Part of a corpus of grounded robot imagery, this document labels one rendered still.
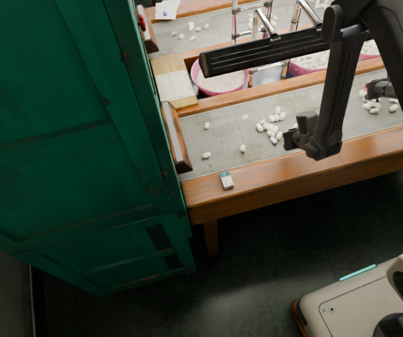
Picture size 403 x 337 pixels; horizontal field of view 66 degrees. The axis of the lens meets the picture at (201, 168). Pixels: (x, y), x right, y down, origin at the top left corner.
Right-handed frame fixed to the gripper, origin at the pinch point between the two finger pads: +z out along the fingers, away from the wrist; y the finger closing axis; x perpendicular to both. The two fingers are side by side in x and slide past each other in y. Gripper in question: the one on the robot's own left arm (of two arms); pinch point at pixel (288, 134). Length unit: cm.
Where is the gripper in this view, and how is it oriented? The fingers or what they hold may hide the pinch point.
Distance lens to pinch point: 118.4
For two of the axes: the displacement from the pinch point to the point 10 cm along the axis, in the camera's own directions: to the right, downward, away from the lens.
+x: 2.1, 9.3, 3.1
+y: -9.7, 2.5, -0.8
